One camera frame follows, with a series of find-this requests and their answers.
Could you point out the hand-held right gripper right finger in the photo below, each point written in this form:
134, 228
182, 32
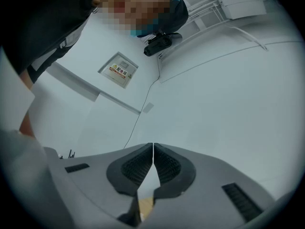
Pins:
202, 187

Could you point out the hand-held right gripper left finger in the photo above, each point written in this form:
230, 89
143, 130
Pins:
95, 187

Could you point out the black router with antennas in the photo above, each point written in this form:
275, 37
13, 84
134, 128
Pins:
70, 154

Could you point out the person's black shirt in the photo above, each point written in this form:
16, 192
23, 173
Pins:
43, 20

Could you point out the person's head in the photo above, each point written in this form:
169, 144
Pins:
138, 6

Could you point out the white air conditioner unit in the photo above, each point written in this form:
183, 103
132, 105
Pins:
243, 1

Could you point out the small white wall plate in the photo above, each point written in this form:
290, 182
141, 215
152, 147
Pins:
148, 107

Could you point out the white wall electrical panel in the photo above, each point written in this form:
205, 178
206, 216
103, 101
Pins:
118, 69

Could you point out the black head-mounted camera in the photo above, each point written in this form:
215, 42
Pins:
158, 45

